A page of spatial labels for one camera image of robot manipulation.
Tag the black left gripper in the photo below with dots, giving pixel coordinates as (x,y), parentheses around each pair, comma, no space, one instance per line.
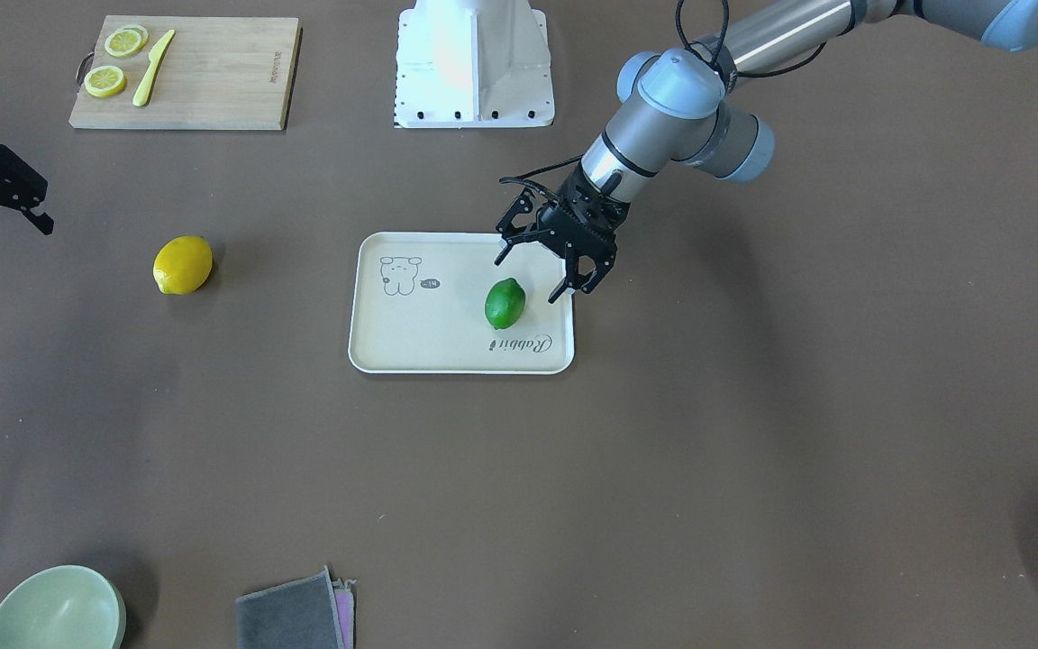
(587,219)

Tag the grey folded cloth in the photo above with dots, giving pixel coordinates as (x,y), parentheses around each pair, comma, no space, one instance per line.
(314,612)

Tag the wooden cutting board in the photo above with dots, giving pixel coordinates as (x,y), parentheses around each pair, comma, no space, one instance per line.
(233,73)

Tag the mint green bowl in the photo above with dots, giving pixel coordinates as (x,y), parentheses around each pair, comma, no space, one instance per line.
(66,606)

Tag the green lime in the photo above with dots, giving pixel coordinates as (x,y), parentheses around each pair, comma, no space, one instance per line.
(504,303)

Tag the cream rabbit tray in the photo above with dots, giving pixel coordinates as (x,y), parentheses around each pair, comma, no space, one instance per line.
(419,307)

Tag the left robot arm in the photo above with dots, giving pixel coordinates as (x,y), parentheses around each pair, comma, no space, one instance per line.
(674,110)

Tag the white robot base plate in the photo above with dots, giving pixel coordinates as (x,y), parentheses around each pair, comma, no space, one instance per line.
(473,64)

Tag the yellow lemon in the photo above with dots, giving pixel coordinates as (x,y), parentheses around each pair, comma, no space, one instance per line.
(183,265)

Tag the yellow plastic knife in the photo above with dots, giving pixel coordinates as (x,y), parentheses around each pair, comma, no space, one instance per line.
(143,91)

